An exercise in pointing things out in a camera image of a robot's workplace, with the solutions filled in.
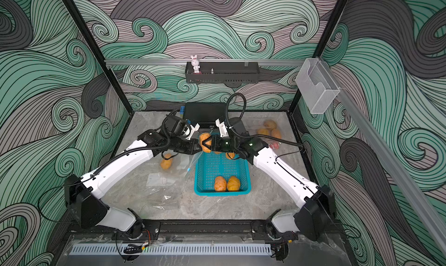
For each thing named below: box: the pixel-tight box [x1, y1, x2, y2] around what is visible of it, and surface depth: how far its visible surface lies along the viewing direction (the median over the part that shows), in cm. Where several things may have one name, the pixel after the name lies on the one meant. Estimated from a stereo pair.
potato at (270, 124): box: [263, 119, 277, 131], surface depth 110 cm
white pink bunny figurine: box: [190, 54, 201, 74], surface depth 92 cm
